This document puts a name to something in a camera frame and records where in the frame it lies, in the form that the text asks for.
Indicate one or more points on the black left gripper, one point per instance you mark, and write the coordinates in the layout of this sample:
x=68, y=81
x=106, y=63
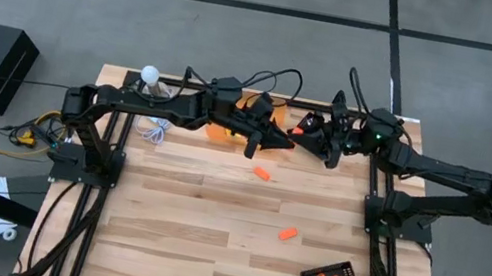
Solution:
x=241, y=122

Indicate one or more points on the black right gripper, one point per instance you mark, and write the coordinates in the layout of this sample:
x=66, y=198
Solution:
x=345, y=137

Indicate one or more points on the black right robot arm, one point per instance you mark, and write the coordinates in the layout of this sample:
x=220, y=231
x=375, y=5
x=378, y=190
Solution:
x=448, y=173

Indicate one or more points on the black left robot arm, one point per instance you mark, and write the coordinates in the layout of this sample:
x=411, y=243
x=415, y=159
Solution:
x=140, y=101

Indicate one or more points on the orange translucent plastic bin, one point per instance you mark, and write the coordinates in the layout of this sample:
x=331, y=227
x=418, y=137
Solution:
x=215, y=132

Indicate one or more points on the white light bulb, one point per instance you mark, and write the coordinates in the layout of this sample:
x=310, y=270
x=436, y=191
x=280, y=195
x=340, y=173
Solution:
x=150, y=74

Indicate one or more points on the yellow connector plug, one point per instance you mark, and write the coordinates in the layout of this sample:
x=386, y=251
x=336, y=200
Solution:
x=26, y=138

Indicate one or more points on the white tape roll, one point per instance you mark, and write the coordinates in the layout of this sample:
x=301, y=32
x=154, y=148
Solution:
x=5, y=233

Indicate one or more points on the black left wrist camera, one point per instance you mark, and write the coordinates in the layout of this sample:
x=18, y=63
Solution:
x=263, y=105

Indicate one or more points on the black aluminium table frame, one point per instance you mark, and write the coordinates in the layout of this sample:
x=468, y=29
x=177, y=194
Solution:
x=170, y=81

